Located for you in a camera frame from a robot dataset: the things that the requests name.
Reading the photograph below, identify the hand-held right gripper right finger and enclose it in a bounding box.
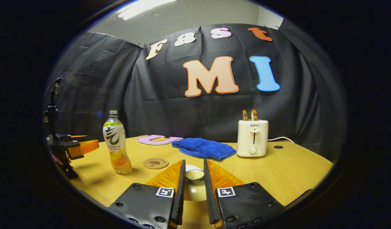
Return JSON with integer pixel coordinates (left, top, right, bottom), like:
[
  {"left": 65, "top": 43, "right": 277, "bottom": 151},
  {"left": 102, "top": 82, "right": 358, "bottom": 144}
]
[{"left": 203, "top": 159, "right": 287, "bottom": 229}]

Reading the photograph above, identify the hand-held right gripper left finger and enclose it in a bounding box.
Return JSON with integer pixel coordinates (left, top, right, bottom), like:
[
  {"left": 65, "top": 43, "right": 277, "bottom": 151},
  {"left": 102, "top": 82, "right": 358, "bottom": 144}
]
[{"left": 108, "top": 160, "right": 186, "bottom": 229}]

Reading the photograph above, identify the cream teacup lid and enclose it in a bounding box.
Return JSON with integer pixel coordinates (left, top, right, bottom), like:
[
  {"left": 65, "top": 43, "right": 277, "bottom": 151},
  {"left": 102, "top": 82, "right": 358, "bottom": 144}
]
[{"left": 184, "top": 169, "right": 207, "bottom": 202}]

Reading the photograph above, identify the clear water bottle white label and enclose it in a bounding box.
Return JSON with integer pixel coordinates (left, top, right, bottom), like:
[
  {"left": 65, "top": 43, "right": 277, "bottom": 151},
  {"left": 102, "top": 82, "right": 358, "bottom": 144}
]
[{"left": 103, "top": 110, "right": 132, "bottom": 175}]

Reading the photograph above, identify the round cork coaster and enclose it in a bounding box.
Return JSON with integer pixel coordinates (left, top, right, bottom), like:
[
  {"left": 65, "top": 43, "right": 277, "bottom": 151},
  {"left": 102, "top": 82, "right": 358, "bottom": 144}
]
[{"left": 143, "top": 158, "right": 169, "bottom": 170}]

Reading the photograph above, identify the blue towel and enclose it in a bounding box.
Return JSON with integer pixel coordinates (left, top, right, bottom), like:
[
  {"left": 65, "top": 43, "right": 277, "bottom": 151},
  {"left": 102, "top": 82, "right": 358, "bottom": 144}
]
[{"left": 172, "top": 137, "right": 237, "bottom": 161}]

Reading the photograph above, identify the pink paper cutout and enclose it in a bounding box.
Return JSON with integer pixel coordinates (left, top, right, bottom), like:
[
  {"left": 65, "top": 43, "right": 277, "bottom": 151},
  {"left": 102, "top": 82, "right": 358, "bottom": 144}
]
[{"left": 137, "top": 135, "right": 184, "bottom": 145}]

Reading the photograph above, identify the black backdrop cloth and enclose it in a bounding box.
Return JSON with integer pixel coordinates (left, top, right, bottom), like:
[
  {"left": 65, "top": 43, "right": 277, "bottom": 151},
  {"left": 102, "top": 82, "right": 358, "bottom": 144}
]
[{"left": 44, "top": 23, "right": 347, "bottom": 163}]

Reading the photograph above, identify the white toaster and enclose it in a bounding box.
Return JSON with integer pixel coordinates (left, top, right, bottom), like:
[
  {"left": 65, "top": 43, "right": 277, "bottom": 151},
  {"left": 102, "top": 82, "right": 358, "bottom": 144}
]
[{"left": 237, "top": 120, "right": 269, "bottom": 157}]

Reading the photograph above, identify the thin gripper cable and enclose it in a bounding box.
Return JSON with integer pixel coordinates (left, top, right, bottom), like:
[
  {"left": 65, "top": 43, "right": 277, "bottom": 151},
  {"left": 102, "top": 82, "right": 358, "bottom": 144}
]
[{"left": 44, "top": 77, "right": 61, "bottom": 97}]

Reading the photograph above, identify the white toaster cable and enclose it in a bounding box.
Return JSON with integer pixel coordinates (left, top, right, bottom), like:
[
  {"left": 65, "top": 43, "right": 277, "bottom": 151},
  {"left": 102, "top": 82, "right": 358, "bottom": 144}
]
[{"left": 267, "top": 136, "right": 295, "bottom": 144}]

